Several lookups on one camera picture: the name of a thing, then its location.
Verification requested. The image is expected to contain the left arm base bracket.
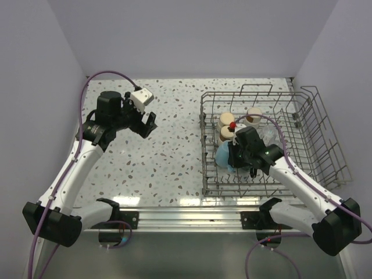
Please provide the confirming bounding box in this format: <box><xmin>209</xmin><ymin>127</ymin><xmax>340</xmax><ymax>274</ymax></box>
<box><xmin>117</xmin><ymin>210</ymin><xmax>140</xmax><ymax>230</ymax></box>

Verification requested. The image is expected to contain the beige cup rear left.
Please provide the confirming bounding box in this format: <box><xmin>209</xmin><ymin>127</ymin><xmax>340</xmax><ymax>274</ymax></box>
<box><xmin>216</xmin><ymin>112</ymin><xmax>235</xmax><ymax>132</ymax></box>

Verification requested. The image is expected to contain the aluminium mounting rail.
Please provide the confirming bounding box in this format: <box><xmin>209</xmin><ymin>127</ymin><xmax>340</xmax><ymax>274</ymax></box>
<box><xmin>36</xmin><ymin>205</ymin><xmax>345</xmax><ymax>233</ymax></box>

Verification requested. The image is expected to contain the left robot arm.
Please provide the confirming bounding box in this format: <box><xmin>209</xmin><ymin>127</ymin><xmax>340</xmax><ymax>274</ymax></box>
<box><xmin>22</xmin><ymin>88</ymin><xmax>157</xmax><ymax>247</ymax></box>

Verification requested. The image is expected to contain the light blue mug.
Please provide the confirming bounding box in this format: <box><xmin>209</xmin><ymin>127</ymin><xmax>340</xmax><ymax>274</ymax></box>
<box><xmin>215</xmin><ymin>141</ymin><xmax>235</xmax><ymax>173</ymax></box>

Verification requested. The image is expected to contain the grey wire dish rack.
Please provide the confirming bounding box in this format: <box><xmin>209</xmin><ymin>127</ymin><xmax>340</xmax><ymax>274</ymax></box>
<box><xmin>200</xmin><ymin>84</ymin><xmax>352</xmax><ymax>199</ymax></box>

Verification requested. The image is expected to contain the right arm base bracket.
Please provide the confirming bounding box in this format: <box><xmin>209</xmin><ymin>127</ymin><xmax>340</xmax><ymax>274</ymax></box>
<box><xmin>240</xmin><ymin>211</ymin><xmax>262</xmax><ymax>230</ymax></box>

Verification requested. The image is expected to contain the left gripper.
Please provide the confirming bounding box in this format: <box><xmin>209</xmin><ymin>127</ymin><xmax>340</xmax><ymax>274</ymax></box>
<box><xmin>112</xmin><ymin>92</ymin><xmax>156</xmax><ymax>138</ymax></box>

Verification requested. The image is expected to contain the beige cup front left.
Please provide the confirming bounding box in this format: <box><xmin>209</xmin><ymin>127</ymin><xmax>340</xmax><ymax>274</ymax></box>
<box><xmin>217</xmin><ymin>126</ymin><xmax>234</xmax><ymax>146</ymax></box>

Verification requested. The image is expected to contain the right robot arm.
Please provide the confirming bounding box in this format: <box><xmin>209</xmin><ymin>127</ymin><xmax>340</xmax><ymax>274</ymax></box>
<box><xmin>228</xmin><ymin>127</ymin><xmax>362</xmax><ymax>256</ymax></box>

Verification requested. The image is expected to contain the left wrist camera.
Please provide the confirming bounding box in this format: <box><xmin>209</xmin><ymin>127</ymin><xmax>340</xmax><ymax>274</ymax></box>
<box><xmin>130</xmin><ymin>88</ymin><xmax>155</xmax><ymax>113</ymax></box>

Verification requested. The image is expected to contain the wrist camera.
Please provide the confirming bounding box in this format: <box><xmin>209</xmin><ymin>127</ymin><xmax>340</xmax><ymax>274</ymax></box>
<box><xmin>130</xmin><ymin>88</ymin><xmax>155</xmax><ymax>113</ymax></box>
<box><xmin>228</xmin><ymin>122</ymin><xmax>246</xmax><ymax>145</ymax></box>

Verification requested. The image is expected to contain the clear glass right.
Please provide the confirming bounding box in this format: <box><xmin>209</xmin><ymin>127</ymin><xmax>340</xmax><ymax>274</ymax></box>
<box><xmin>260</xmin><ymin>125</ymin><xmax>278</xmax><ymax>146</ymax></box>

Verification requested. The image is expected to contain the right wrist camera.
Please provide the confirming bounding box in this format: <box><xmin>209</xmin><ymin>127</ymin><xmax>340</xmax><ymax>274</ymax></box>
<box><xmin>228</xmin><ymin>122</ymin><xmax>246</xmax><ymax>145</ymax></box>

